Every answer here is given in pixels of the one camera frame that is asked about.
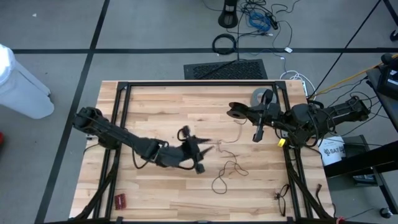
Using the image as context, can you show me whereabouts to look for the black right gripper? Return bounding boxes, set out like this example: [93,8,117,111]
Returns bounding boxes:
[244,89,283,143]

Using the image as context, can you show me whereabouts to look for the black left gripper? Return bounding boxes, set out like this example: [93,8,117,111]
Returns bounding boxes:
[182,125,215,175]

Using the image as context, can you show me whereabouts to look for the black cord spool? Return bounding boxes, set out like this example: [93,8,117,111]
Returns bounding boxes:
[226,101,249,119]

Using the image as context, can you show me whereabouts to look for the thin black cord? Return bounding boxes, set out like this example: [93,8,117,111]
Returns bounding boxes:
[211,119,249,195]

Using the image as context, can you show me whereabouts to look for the black floor mat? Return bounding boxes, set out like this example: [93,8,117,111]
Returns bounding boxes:
[183,58,269,80]

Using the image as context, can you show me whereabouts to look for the white power strip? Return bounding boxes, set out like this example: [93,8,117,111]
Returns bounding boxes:
[279,70,309,98]

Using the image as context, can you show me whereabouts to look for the black eyeglasses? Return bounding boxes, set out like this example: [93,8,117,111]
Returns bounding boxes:
[274,184,290,218]

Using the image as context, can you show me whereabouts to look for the red ridged block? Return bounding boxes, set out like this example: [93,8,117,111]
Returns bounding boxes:
[114,193,127,211]

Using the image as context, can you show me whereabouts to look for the thin black slanted strut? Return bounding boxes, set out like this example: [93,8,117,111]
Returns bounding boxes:
[310,0,384,94]

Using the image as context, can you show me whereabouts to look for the white bagged bin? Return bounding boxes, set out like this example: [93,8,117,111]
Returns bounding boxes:
[0,43,55,120]

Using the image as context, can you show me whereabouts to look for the grey duct tape roll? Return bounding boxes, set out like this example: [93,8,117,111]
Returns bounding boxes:
[250,87,277,107]

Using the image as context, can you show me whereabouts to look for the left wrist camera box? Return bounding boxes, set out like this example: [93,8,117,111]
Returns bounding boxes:
[161,145,188,169]

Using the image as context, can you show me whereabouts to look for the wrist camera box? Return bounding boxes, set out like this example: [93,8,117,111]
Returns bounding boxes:
[281,104,309,129]
[161,145,188,169]

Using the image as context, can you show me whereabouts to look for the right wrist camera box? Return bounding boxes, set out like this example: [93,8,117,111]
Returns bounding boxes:
[281,104,309,129]

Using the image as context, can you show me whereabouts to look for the black aluminium table frame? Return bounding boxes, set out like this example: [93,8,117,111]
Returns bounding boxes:
[67,80,338,224]

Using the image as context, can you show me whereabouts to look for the coiled black floor cable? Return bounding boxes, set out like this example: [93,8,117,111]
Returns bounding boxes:
[212,33,238,56]

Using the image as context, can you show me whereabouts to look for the blue coiled cable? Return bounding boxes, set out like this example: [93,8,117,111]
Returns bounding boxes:
[248,11,272,32]

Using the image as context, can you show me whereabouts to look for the short black cable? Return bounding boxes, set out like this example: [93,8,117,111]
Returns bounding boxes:
[315,183,324,206]

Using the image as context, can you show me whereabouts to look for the long yellow cable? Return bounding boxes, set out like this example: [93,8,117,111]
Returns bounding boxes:
[307,53,398,100]

